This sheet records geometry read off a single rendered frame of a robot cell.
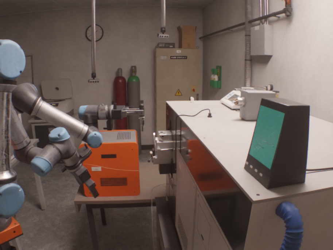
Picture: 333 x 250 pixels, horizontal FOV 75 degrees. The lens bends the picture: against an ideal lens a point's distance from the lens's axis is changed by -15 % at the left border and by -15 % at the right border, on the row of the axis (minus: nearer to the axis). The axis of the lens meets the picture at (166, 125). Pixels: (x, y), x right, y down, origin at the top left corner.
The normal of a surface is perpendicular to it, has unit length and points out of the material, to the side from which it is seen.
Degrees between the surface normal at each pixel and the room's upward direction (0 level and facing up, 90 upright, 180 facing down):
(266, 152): 80
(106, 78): 90
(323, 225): 90
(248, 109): 90
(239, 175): 0
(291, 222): 38
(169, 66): 90
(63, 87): 105
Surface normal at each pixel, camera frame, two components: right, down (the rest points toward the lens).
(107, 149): 0.14, 0.24
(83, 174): 0.73, 0.29
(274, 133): -0.97, -0.12
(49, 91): 0.13, 0.48
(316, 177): 0.00, -0.97
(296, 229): -0.17, -0.69
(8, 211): 0.89, 0.22
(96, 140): 0.38, 0.22
